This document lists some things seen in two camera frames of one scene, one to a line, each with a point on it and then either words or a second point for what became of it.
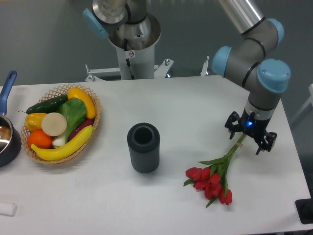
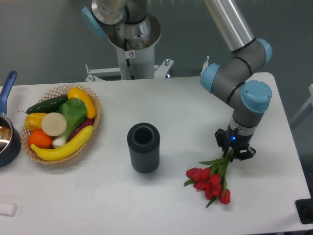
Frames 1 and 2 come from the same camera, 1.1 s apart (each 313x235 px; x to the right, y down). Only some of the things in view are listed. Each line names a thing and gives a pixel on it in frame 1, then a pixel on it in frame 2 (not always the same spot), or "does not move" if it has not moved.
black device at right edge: x=304 y=209 does not move
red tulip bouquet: x=213 y=181 does not move
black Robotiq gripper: x=254 y=128 to x=235 y=140
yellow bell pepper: x=33 y=121 does not move
